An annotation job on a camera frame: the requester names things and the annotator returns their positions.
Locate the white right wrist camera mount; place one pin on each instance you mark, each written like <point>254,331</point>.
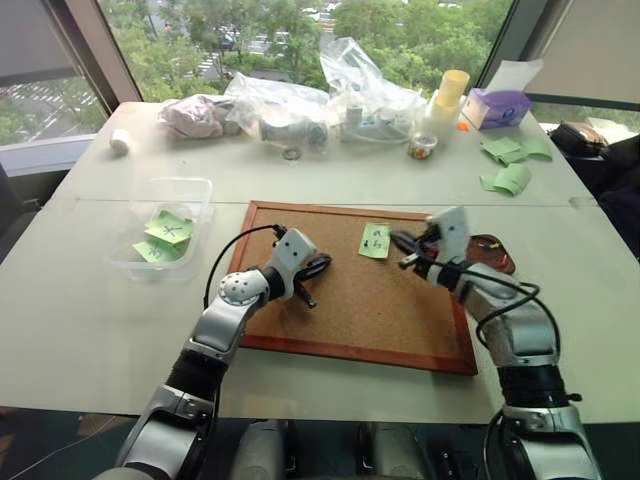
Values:
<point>452,232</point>

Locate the clear plastic box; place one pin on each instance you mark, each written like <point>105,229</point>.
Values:
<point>150,270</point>

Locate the clear bag with white parts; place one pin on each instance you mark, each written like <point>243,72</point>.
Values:
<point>365,90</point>

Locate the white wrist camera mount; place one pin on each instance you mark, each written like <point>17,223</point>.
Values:
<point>452,232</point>
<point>295,247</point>

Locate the clear bag with grey parts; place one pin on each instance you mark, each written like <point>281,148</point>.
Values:
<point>280,110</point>

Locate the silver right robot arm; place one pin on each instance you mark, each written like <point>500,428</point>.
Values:
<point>520,330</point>

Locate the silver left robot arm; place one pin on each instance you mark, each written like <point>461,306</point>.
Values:
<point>225,320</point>

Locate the clear jar of coloured pushpins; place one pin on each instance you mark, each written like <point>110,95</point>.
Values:
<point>422,147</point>

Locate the small orange object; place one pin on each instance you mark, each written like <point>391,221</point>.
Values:
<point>463,126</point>

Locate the blank green note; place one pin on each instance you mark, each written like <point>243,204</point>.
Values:
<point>502,150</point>
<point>507,180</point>
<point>539,149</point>

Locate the black bag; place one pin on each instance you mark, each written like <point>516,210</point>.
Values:
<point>575,140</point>

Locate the stacked pale yellow cups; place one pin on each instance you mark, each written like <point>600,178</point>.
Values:
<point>450,95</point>

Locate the plastic bag with pink contents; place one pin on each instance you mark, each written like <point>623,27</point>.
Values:
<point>192,117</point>

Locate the wood-framed cork board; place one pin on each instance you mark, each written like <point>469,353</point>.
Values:
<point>360,305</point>

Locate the purple tissue box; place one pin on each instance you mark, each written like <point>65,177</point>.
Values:
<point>495,110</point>

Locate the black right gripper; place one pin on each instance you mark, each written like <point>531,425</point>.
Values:
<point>429,247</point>

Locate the green note with writing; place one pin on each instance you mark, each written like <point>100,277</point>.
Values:
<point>169,227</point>
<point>377,242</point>
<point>157,251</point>

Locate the brown tray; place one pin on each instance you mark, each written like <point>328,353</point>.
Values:
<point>492,257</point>

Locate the white tape roll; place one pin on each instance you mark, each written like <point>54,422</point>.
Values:
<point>120,141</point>

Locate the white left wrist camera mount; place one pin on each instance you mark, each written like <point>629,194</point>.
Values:
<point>295,247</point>

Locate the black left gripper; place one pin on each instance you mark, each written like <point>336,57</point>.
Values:
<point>301,277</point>

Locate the grey roller blind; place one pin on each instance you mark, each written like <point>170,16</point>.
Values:
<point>585,50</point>
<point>35,35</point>

